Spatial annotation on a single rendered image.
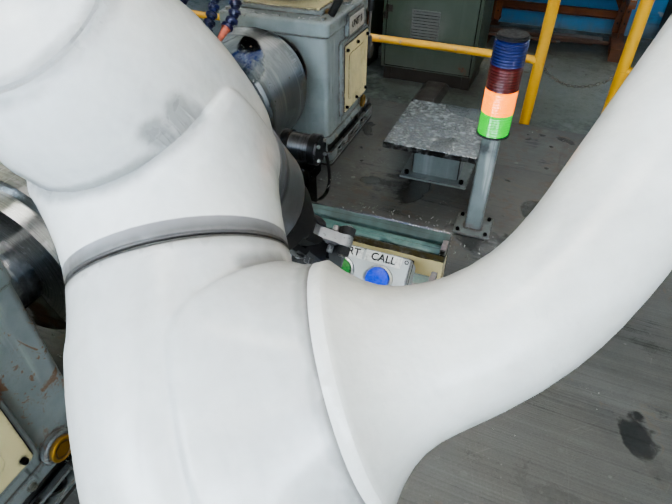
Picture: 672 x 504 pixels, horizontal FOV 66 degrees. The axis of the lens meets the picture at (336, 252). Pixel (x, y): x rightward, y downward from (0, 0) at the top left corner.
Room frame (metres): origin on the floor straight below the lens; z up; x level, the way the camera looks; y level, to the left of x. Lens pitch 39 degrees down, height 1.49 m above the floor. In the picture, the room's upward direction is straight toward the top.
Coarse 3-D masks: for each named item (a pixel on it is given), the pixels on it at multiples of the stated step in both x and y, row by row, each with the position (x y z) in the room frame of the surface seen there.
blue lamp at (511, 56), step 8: (496, 40) 0.92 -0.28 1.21; (528, 40) 0.93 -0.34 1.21; (496, 48) 0.92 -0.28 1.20; (504, 48) 0.91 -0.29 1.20; (512, 48) 0.90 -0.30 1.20; (520, 48) 0.90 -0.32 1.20; (496, 56) 0.92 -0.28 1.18; (504, 56) 0.91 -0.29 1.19; (512, 56) 0.90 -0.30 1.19; (520, 56) 0.90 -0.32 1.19; (496, 64) 0.91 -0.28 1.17; (504, 64) 0.90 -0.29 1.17; (512, 64) 0.90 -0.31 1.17; (520, 64) 0.91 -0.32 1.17
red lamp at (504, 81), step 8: (488, 72) 0.93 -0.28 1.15; (496, 72) 0.91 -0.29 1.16; (504, 72) 0.90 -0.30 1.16; (512, 72) 0.90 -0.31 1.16; (520, 72) 0.91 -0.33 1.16; (488, 80) 0.93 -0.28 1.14; (496, 80) 0.91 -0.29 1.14; (504, 80) 0.90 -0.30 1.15; (512, 80) 0.90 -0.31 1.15; (520, 80) 0.92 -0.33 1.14; (488, 88) 0.92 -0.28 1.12; (496, 88) 0.91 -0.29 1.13; (504, 88) 0.90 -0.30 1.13; (512, 88) 0.90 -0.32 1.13
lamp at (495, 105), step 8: (488, 96) 0.92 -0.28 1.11; (496, 96) 0.91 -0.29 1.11; (504, 96) 0.90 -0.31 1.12; (512, 96) 0.90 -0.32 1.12; (488, 104) 0.91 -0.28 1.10; (496, 104) 0.90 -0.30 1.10; (504, 104) 0.90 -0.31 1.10; (512, 104) 0.91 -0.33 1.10; (488, 112) 0.91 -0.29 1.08; (496, 112) 0.90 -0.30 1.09; (504, 112) 0.90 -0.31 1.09; (512, 112) 0.91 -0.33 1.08
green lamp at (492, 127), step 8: (480, 120) 0.93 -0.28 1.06; (488, 120) 0.91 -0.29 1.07; (496, 120) 0.90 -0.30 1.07; (504, 120) 0.90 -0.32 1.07; (480, 128) 0.92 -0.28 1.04; (488, 128) 0.91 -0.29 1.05; (496, 128) 0.90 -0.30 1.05; (504, 128) 0.90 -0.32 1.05; (488, 136) 0.90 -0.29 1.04; (496, 136) 0.90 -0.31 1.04; (504, 136) 0.91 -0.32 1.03
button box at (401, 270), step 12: (360, 252) 0.50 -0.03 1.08; (372, 252) 0.49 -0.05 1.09; (360, 264) 0.48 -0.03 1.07; (372, 264) 0.48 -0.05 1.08; (384, 264) 0.48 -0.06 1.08; (396, 264) 0.48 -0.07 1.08; (408, 264) 0.47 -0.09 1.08; (360, 276) 0.47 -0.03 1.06; (396, 276) 0.47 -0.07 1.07; (408, 276) 0.47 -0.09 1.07
